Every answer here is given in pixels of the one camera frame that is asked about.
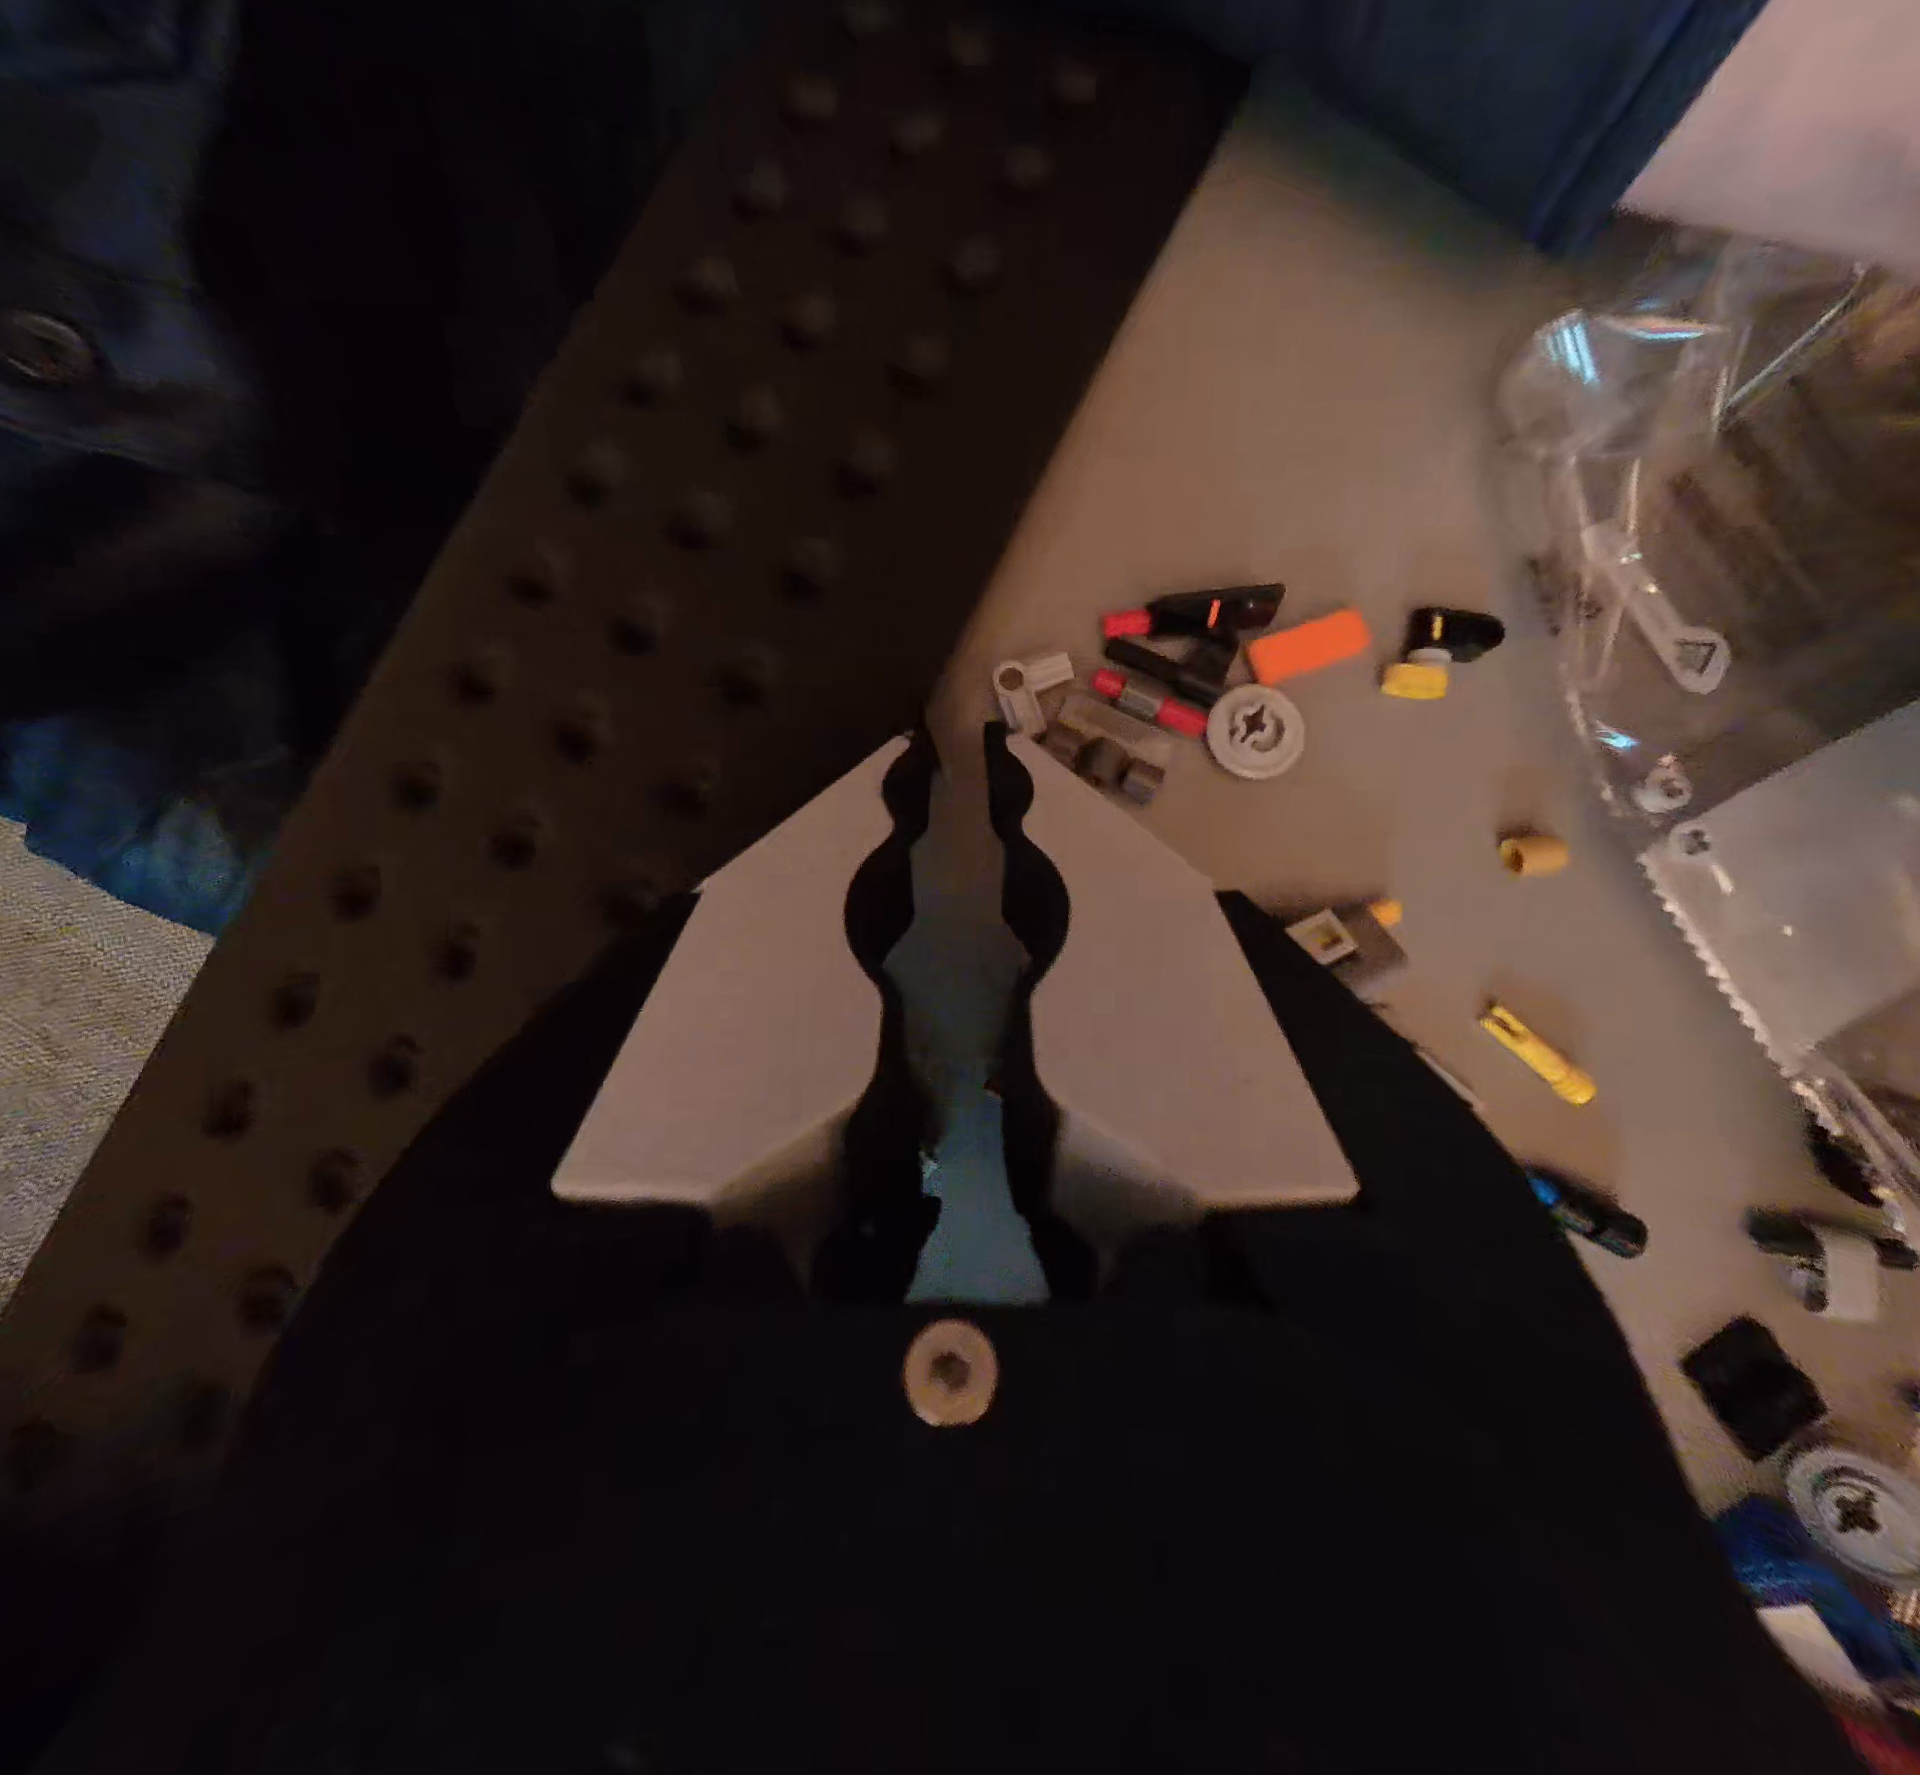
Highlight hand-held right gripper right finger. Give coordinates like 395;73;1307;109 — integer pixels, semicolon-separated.
982;722;1363;1294

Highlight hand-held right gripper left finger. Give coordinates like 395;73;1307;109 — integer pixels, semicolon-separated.
552;730;943;1300

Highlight pile of toy bricks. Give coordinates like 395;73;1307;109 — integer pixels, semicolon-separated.
990;583;1920;1732

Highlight grey toy pulley wheel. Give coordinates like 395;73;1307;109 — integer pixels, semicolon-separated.
1206;684;1308;782
1785;1446;1920;1586

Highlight orange toy panel piece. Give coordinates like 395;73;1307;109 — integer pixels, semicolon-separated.
1244;611;1375;686

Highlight black perforated board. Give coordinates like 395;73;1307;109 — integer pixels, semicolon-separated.
0;0;1249;1522

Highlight serrated white paper bag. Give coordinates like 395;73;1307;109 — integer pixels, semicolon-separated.
1639;702;1920;1110

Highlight flat clear empty bag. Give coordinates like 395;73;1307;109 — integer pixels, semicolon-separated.
1492;231;1920;824

